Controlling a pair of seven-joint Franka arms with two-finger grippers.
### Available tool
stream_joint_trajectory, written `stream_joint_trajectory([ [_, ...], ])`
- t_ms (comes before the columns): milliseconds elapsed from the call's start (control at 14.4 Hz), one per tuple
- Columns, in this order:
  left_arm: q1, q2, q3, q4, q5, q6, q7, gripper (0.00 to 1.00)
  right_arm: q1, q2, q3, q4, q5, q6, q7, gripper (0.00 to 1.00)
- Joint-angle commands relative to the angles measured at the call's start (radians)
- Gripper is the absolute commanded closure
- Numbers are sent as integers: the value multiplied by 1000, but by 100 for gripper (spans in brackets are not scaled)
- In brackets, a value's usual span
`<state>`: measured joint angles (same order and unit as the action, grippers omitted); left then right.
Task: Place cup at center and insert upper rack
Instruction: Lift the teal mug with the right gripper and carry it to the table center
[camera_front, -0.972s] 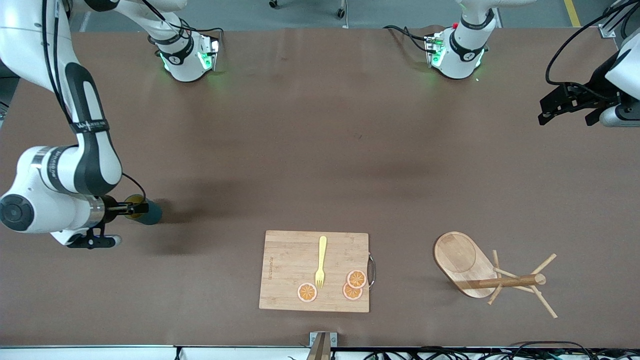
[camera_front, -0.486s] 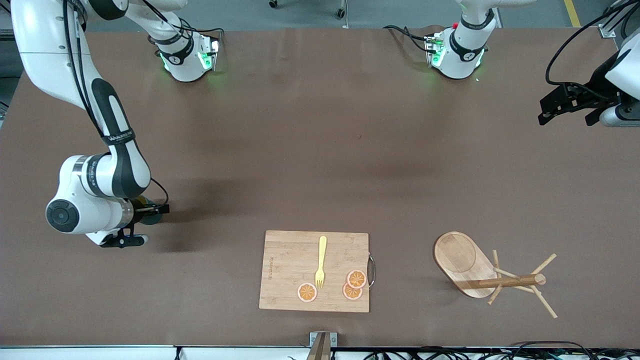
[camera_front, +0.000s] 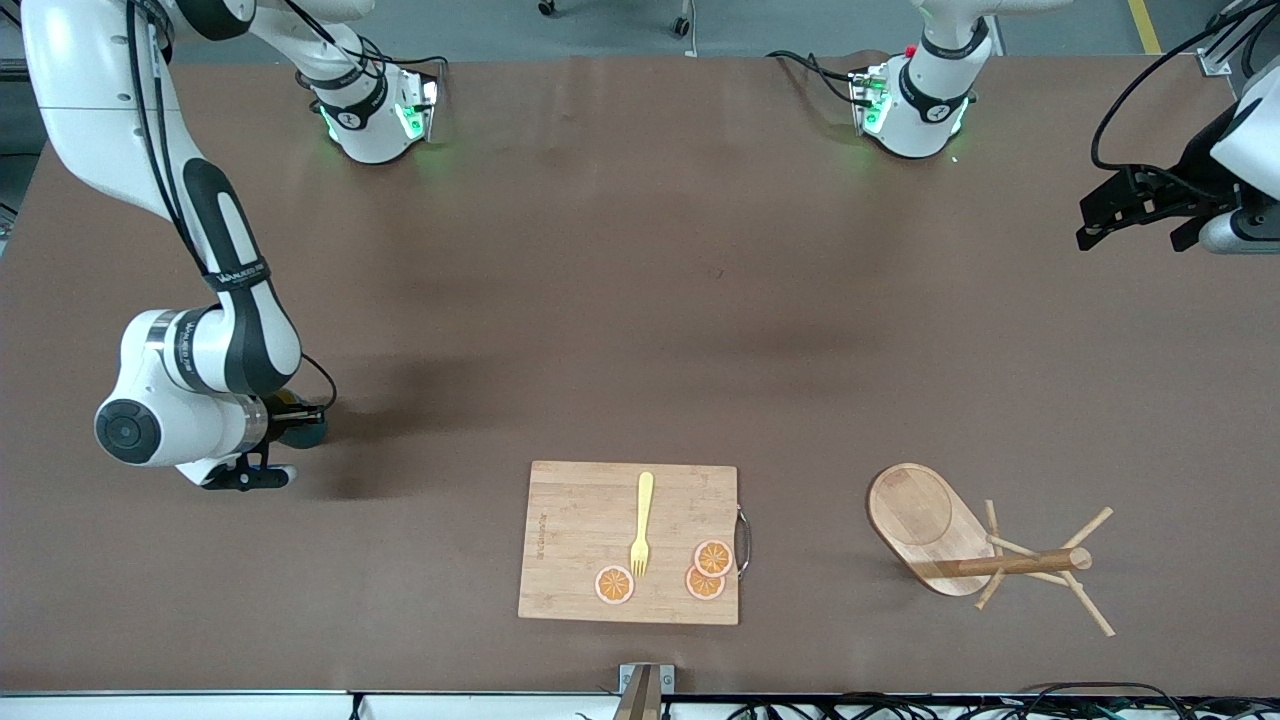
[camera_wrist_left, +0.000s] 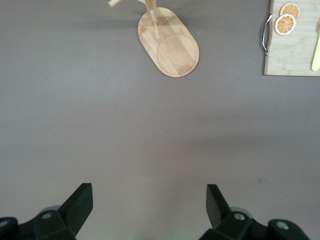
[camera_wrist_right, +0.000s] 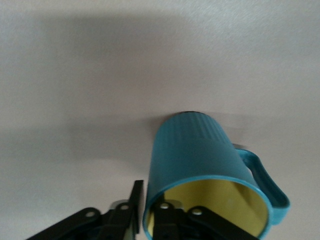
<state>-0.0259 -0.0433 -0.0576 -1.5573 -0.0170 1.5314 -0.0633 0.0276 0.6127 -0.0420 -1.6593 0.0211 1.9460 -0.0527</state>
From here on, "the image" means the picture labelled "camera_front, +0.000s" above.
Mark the bamboo cutting board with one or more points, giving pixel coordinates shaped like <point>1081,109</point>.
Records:
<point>580,540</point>

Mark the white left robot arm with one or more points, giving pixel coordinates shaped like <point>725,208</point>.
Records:
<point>930,100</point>

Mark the aluminium corner post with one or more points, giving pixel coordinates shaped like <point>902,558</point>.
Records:
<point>1215,60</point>

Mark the aluminium camera mount post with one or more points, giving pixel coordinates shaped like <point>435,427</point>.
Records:
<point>640,690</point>

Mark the wooden mug tree rack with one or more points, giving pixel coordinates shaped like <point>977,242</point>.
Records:
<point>920,520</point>

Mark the orange slice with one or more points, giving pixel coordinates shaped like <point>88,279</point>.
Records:
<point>713,557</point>
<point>615,585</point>
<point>700,588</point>

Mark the white table edge rail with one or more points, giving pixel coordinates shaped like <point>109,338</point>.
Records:
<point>200,706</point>

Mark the yellow plastic fork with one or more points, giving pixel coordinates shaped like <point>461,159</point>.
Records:
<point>643,510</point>

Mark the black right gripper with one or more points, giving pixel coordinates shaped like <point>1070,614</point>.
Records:
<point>298,427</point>

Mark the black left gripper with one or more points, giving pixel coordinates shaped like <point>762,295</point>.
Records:
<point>1196,165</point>

